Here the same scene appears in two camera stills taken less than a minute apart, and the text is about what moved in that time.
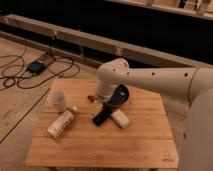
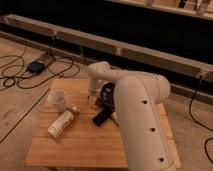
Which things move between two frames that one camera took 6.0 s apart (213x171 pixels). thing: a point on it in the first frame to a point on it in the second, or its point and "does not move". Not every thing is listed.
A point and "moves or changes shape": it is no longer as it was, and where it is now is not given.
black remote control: x=102 y=116 does not move
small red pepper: x=91 y=98 moves or changes shape
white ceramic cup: x=58 y=100 does not move
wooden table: x=76 y=130 does not move
